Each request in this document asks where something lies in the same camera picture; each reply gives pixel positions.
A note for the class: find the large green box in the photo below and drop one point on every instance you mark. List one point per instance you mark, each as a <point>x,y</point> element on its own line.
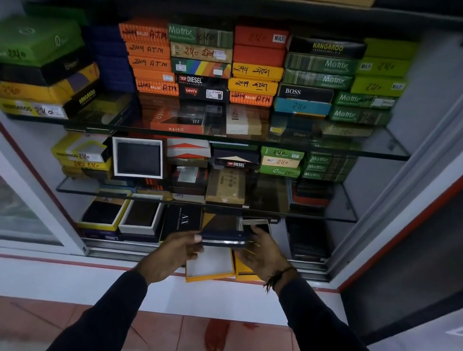
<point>28,39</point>

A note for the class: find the black box yellow print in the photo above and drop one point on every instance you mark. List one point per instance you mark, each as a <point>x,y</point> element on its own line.
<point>327,47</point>

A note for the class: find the brown patterned box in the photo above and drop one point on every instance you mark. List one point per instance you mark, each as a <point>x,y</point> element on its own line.
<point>226,186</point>

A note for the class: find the red edged glass door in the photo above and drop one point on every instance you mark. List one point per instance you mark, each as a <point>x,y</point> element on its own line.
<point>426,254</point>

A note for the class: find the bright green box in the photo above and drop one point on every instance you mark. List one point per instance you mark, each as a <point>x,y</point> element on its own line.
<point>280,171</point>
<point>282,153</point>

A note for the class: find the black box red label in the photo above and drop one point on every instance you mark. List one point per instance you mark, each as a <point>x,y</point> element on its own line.
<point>203,94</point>

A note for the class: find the white framed sliding glass door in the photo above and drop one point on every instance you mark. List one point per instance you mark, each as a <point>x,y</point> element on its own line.
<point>11,202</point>

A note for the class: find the teal box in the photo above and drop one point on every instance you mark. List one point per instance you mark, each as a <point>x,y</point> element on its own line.
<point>301,107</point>

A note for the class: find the short glass shelf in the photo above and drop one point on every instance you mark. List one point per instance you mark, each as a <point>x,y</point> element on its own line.
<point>342,206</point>

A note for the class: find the stack of yellow black boxes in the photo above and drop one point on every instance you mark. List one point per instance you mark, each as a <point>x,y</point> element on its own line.
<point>79,156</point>

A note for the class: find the person's right forearm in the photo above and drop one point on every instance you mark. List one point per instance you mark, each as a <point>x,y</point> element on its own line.
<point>321,337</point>

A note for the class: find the large black box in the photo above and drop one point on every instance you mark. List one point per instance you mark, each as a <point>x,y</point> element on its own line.
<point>35,71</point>

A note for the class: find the person's right fingers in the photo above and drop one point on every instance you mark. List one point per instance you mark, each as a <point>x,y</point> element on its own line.
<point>258,235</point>

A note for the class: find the person's left forearm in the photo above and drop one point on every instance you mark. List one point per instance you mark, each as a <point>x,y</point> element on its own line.
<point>105,317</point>

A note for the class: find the metal sliding door track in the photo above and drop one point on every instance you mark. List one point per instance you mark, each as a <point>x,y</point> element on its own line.
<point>123,248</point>

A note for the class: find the large yellow box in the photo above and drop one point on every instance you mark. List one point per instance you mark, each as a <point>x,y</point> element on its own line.
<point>37,90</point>

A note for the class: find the white rimmed open box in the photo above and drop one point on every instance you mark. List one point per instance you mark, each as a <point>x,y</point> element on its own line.
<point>256,222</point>

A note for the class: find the pile of black wallets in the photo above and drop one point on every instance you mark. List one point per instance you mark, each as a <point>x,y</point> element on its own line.
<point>308,239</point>

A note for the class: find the white framed box black wallet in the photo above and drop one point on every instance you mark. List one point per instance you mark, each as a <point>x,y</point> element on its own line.
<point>137,158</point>

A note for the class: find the black upright box white print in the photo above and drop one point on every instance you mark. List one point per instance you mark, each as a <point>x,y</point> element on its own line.
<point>181,219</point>

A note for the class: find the tan labelled box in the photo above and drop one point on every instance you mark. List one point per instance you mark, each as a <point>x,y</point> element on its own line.
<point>281,162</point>

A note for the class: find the black box gold triangle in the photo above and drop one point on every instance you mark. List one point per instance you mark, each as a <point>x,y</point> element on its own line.
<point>236,160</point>

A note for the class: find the black box red logo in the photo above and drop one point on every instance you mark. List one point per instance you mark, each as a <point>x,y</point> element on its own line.
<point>202,81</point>

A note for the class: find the yellow striped box base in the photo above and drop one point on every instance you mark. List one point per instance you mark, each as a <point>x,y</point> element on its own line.
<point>243,272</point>

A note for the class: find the cream flat box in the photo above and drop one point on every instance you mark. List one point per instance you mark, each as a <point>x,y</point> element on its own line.
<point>242,120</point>

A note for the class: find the long glass shelf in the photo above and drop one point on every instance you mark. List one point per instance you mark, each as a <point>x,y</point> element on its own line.
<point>388,147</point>

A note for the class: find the yellow and black box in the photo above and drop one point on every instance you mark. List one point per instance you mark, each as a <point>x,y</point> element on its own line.
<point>39,109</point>

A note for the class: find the yellow box lid white inside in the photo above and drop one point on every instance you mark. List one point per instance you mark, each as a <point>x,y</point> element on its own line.
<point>209,264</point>

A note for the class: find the white open box brown wallet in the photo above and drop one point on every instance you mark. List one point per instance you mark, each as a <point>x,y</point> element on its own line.
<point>141,215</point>

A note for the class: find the person's right hand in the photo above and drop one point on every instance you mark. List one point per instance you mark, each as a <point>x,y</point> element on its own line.
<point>265,258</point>

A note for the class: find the yellow open box black wallet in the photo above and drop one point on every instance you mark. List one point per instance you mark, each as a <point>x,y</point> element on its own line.
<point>104,211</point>

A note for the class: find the lime green box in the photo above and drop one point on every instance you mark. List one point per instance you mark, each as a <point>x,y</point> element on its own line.
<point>389,49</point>
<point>383,67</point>
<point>378,86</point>

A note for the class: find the white and orange box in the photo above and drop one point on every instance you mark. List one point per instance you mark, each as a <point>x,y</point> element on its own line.
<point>188,148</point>

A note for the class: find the multicolour striped box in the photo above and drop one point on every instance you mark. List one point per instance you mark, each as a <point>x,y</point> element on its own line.
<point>201,67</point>

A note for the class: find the dark box with window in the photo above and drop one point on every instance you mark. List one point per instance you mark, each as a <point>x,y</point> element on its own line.
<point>187,178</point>

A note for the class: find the red orange flat box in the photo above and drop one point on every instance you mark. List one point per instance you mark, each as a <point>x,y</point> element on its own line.
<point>177,122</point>

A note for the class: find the green striped box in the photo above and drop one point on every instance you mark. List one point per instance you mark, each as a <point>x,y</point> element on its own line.
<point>360,116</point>
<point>365,101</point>
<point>199,36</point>
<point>320,64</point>
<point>317,79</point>

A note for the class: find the stack of small green striped boxes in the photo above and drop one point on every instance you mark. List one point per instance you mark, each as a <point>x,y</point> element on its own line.
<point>328,167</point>

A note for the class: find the person's left fingers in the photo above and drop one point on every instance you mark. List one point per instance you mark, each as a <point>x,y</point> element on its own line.
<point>188,235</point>

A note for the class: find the stack of blue boxes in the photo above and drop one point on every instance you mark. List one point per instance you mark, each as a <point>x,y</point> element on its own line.
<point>111,57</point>

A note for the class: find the person's left hand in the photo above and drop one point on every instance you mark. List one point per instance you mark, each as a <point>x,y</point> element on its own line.
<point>166,255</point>

